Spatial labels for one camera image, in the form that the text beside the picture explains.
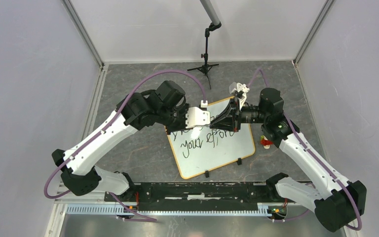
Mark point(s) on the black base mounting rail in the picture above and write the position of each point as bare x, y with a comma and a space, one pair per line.
200, 196

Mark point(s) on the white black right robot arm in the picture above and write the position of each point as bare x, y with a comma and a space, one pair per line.
334, 199

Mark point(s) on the black camera tripod stand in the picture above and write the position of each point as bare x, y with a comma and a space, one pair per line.
206, 67

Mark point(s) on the yellow framed whiteboard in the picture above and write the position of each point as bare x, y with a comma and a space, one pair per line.
203, 149

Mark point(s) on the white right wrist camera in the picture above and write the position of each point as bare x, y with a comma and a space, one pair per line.
239, 91

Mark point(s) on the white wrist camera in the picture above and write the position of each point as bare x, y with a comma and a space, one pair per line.
198, 116
239, 91

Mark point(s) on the grey overhead pole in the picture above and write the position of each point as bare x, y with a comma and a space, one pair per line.
209, 9

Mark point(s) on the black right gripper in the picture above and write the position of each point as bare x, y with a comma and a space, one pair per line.
229, 123

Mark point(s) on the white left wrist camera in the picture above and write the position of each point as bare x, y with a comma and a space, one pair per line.
198, 116

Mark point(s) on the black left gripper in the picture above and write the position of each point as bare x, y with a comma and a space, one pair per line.
183, 109

